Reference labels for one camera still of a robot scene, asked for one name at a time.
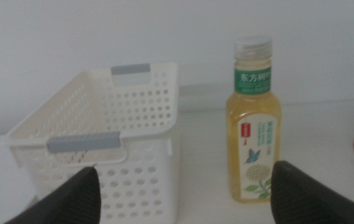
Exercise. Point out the white perforated plastic basket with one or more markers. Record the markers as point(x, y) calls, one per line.
point(139, 149)

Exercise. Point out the yellow tea bottle green label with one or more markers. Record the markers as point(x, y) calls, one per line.
point(253, 105)

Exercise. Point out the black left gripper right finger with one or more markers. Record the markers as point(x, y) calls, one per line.
point(301, 202)

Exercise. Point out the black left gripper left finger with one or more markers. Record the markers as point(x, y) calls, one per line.
point(77, 202)

